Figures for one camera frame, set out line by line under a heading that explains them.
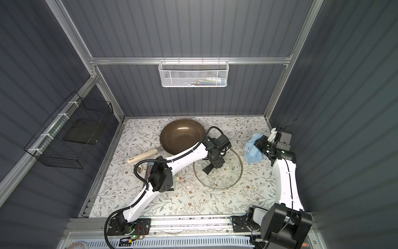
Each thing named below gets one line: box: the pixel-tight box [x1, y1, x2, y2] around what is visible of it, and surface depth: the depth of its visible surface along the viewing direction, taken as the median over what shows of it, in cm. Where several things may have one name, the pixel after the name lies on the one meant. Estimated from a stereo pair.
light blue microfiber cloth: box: [243, 132, 265, 165], surface depth 82 cm
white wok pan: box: [126, 118, 206, 165], surface depth 104 cm
